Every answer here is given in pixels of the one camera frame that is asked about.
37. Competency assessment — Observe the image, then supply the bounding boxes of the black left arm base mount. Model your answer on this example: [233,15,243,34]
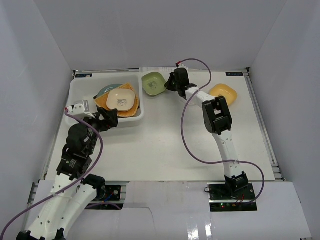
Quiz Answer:
[85,185,124,211]

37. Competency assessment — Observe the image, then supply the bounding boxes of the yellow square panda dish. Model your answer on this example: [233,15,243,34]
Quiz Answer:
[209,83,238,106]

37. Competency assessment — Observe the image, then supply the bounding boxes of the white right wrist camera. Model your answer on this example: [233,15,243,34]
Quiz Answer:
[175,61,189,71]

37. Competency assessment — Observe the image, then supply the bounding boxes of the cream square panda dish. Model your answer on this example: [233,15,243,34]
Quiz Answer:
[106,88,136,112]

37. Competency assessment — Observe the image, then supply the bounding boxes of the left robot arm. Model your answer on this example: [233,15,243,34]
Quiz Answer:
[16,105,118,240]

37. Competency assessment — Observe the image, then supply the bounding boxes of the teal round plate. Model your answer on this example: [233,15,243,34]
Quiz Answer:
[96,83,121,98]

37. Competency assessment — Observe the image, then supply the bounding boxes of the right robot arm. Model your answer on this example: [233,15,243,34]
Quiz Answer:
[164,67,249,200]

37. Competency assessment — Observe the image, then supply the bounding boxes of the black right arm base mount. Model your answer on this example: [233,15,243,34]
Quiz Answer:
[204,183,258,213]

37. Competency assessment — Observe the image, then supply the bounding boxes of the green square panda dish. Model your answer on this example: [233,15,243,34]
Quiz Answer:
[141,72,166,97]

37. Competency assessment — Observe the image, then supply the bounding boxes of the clear glass plate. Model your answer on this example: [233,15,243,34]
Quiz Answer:
[180,97,196,106]

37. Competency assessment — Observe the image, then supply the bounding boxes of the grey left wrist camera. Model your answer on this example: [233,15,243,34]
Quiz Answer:
[65,100,94,119]

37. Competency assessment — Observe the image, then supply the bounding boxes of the white plastic bin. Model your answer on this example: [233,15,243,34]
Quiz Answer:
[67,72,145,128]

